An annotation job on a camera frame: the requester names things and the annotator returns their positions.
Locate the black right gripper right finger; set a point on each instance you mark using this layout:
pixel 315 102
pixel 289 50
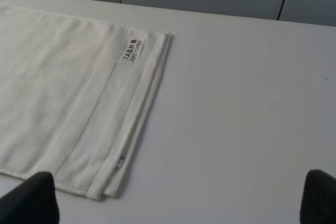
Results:
pixel 318 198

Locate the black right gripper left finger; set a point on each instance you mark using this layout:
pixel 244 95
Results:
pixel 33 201

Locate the white towel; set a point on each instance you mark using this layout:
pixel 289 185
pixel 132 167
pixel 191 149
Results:
pixel 74 95

